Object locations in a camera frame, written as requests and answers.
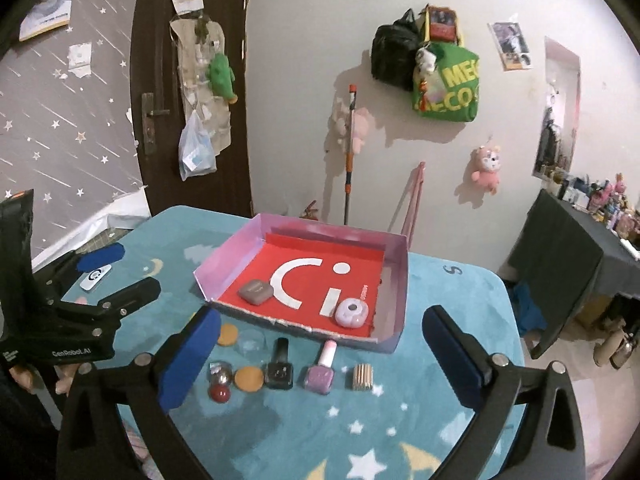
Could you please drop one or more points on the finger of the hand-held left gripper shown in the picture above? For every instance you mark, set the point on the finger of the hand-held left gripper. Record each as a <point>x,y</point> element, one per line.
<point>102,257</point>
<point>132,294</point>

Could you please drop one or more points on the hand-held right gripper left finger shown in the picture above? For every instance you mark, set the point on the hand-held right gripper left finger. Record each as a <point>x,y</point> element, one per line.
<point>187,360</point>

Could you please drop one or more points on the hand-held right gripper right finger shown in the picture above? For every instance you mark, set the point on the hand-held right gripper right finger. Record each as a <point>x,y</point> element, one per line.
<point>450,360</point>

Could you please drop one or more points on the clear glitter jar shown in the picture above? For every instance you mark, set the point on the clear glitter jar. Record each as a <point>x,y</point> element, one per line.
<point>220,372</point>

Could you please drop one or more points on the small red jar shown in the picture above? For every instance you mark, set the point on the small red jar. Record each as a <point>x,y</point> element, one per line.
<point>220,394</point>

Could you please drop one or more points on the large orange ball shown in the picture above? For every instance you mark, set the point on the large orange ball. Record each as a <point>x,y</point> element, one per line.
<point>229,336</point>

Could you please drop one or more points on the small orange ball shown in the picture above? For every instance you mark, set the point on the small orange ball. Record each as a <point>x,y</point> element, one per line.
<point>248,379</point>

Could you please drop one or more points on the clear round glass lid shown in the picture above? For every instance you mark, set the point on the clear round glass lid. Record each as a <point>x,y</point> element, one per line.
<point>251,343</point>

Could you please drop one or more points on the gold bead cube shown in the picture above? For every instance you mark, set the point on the gold bead cube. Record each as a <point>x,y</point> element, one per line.
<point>360,377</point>

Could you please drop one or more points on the black nail polish bottle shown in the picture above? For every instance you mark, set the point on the black nail polish bottle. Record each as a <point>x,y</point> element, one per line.
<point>279,375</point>

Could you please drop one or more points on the purple nail polish bottle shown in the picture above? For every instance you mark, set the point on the purple nail polish bottle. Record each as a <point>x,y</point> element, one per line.
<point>319,379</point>

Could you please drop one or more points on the pink cardboard box red inside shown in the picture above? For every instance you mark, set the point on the pink cardboard box red inside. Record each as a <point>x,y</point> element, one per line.
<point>360,255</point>

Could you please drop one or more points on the person's left forearm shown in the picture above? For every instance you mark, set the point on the person's left forearm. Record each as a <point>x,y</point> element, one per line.
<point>22,435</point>

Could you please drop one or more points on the person's left hand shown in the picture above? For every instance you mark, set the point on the person's left hand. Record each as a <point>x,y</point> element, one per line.
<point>22,377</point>

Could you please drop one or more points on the white remote control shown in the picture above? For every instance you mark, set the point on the white remote control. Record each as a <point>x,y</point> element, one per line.
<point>95,278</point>

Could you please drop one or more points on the teal star-print table cloth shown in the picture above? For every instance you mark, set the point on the teal star-print table cloth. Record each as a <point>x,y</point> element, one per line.
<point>400,410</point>

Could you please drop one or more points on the blue cloth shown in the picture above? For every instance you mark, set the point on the blue cloth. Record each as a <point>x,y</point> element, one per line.
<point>530,310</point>

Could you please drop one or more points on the grey rounded case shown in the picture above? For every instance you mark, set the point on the grey rounded case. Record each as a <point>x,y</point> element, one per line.
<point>256,291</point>

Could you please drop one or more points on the lilac oval case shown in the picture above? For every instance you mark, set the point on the lilac oval case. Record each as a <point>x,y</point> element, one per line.
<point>351,312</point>

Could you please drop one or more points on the clear plastic bag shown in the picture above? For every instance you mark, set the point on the clear plastic bag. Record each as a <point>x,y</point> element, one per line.
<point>196,152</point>

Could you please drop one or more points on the table with dark cloth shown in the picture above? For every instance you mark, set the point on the table with dark cloth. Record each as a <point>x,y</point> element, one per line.
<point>560,245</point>

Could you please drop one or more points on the pink folding rack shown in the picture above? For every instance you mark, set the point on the pink folding rack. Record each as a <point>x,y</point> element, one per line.
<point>415,200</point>

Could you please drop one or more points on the beige hanging organizer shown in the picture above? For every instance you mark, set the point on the beige hanging organizer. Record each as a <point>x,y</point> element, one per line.
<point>197,92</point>

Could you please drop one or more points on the pink bear plush toy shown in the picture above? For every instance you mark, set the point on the pink bear plush toy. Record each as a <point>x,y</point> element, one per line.
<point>487,167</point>

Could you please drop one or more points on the dark brown door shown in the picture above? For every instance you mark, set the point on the dark brown door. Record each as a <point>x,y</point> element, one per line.
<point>150,60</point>

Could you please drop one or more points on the green plush toy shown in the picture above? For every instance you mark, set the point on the green plush toy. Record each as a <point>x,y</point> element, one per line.
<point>222,77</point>

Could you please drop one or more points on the orange and white mop stick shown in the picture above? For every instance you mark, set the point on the orange and white mop stick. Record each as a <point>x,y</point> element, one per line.
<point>350,160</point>

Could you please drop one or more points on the row of bottles and figures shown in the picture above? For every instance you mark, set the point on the row of bottles and figures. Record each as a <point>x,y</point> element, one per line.
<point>615,200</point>

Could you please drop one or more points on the pale pink plush toy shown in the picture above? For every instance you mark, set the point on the pale pink plush toy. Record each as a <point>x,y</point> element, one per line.
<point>361,130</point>

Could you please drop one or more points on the small dark hanging ornament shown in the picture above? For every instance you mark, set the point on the small dark hanging ornament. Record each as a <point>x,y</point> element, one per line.
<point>202,27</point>

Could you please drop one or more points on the white paper booklet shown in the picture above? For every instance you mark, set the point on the white paper booklet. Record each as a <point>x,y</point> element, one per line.
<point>47,7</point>

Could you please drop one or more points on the green tote bag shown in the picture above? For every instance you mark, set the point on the green tote bag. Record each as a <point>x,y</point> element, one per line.
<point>452,92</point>

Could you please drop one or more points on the pink-framed mirror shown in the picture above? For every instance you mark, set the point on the pink-framed mirror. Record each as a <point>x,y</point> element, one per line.
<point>560,110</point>

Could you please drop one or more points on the small white plush toy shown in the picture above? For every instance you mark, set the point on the small white plush toy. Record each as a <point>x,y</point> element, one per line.
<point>427,60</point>

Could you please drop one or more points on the black hanging bag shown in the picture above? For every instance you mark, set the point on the black hanging bag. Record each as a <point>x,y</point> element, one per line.
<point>395,52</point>

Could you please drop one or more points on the yellow-edged red bag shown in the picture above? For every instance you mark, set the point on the yellow-edged red bag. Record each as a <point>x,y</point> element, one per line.
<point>442,22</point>

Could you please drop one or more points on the wall photo print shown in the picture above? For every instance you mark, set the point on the wall photo print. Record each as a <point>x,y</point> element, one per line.
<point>511,45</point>

